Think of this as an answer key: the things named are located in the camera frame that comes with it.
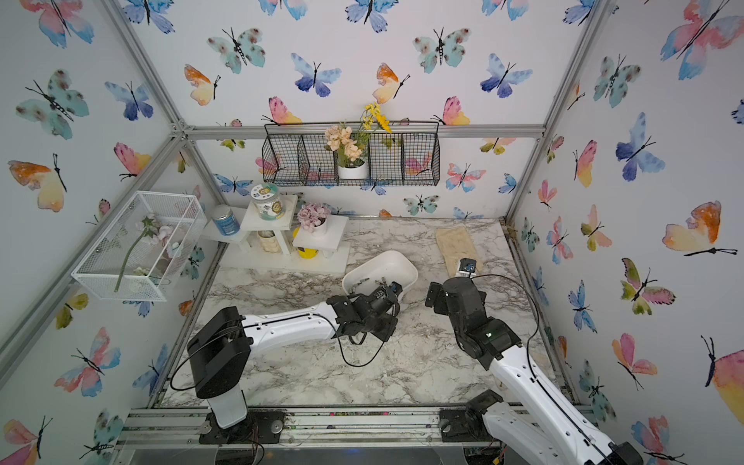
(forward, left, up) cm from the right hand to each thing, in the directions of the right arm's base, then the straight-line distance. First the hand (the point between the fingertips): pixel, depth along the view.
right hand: (451, 284), depth 77 cm
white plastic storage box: (+17, +20, -20) cm, 33 cm away
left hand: (-6, +14, -13) cm, 20 cm away
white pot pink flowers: (+18, +40, +4) cm, 44 cm away
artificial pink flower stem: (+5, +77, +11) cm, 78 cm away
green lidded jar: (+20, +53, +9) cm, 57 cm away
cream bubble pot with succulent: (+23, +60, -13) cm, 65 cm away
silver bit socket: (+8, +29, -20) cm, 36 cm away
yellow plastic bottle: (+21, +46, -16) cm, 53 cm away
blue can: (+18, +67, +2) cm, 70 cm away
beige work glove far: (+32, -9, -21) cm, 39 cm away
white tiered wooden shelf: (+22, +55, -13) cm, 61 cm away
